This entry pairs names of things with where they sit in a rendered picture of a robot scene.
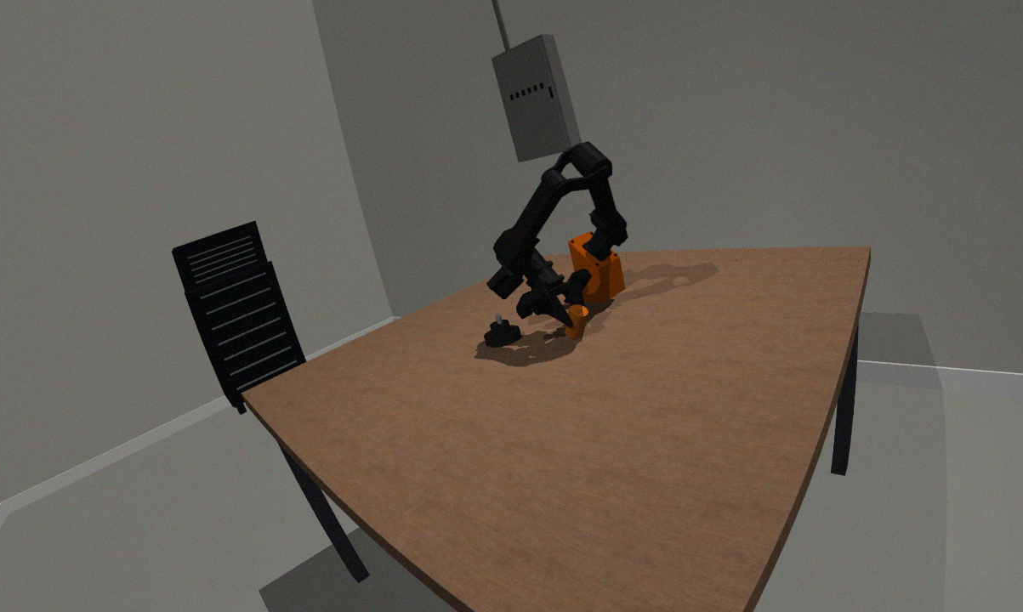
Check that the orange cylindrical knob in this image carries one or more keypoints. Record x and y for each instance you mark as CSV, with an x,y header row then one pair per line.
x,y
578,315

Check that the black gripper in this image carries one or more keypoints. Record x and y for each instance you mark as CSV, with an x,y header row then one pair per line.
x,y
548,285

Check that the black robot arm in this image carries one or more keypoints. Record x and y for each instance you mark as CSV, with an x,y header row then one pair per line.
x,y
515,248

